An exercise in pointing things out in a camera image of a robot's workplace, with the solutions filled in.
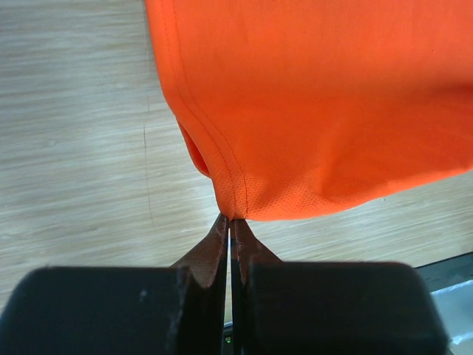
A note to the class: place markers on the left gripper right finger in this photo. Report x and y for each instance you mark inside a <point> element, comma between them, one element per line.
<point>282,307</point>

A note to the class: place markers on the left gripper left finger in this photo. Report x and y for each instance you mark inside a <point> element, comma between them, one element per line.
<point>123,310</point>

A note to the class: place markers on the orange t-shirt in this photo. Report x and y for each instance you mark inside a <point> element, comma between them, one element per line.
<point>297,109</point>

